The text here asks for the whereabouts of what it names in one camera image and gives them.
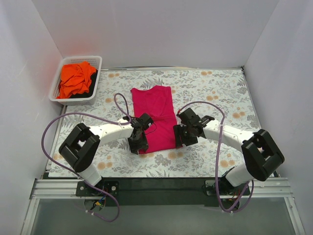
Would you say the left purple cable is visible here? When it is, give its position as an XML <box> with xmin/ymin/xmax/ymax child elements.
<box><xmin>42</xmin><ymin>93</ymin><xmax>137</xmax><ymax>223</ymax></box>

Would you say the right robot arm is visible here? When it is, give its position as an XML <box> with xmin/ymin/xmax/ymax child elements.
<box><xmin>173</xmin><ymin>108</ymin><xmax>285</xmax><ymax>195</ymax></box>

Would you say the orange t shirt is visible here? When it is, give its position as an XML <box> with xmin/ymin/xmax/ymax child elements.
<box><xmin>57</xmin><ymin>61</ymin><xmax>97</xmax><ymax>99</ymax></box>

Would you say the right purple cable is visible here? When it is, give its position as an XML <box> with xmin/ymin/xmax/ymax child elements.
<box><xmin>176</xmin><ymin>100</ymin><xmax>255</xmax><ymax>213</ymax></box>

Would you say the floral patterned table mat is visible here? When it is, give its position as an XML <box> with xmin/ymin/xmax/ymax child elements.
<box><xmin>55</xmin><ymin>70</ymin><xmax>261</xmax><ymax>177</ymax></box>

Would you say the purple cable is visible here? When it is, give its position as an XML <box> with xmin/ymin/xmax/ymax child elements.
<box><xmin>176</xmin><ymin>100</ymin><xmax>255</xmax><ymax>213</ymax></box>
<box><xmin>42</xmin><ymin>93</ymin><xmax>137</xmax><ymax>223</ymax></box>

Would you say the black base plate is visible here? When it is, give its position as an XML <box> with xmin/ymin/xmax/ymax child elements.
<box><xmin>75</xmin><ymin>177</ymin><xmax>251</xmax><ymax>209</ymax></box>

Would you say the white plastic laundry basket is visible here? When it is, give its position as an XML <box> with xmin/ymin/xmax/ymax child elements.
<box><xmin>49</xmin><ymin>55</ymin><xmax>102</xmax><ymax>106</ymax></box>

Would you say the aluminium frame rail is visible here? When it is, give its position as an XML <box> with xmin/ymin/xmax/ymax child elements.
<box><xmin>21</xmin><ymin>178</ymin><xmax>306</xmax><ymax>235</ymax></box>

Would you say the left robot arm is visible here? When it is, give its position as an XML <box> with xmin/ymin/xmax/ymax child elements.
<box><xmin>59</xmin><ymin>113</ymin><xmax>154</xmax><ymax>196</ymax></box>

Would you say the black t shirt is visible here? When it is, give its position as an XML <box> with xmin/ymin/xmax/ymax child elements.
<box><xmin>70</xmin><ymin>70</ymin><xmax>98</xmax><ymax>98</ymax></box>

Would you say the magenta t shirt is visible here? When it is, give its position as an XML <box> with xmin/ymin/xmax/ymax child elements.
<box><xmin>131</xmin><ymin>85</ymin><xmax>177</xmax><ymax>154</ymax></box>

